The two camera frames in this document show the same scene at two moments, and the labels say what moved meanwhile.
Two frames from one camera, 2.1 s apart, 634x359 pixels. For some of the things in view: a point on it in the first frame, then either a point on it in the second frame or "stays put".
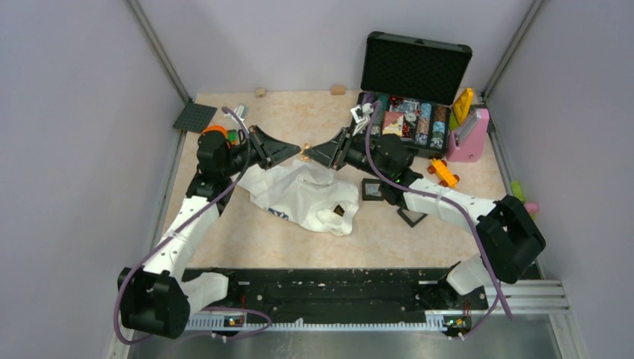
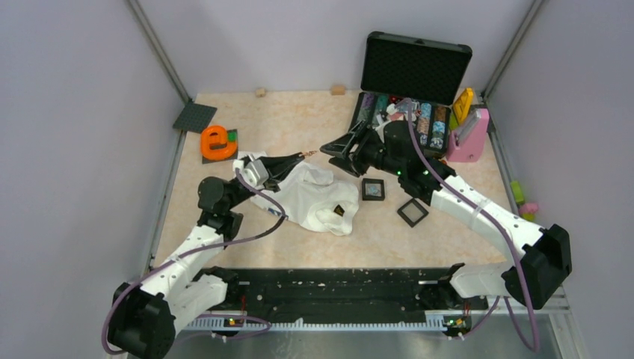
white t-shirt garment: [306, 191] stays put
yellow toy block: [462, 105] stays put
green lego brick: [232, 135] stays put
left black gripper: [270, 150] to [278, 167]
